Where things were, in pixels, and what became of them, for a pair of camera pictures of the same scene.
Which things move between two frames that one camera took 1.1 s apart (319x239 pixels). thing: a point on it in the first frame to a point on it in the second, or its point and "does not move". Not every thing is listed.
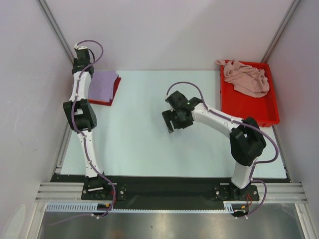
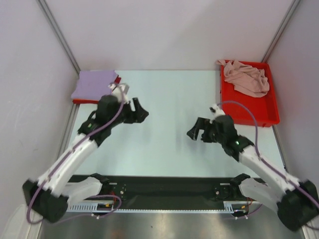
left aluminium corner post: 57,29 does not move
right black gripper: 172,118 to 206,130
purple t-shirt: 101,85 does not move
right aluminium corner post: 280,31 does not move
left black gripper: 75,62 to 137,116
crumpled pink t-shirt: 245,79 does not move
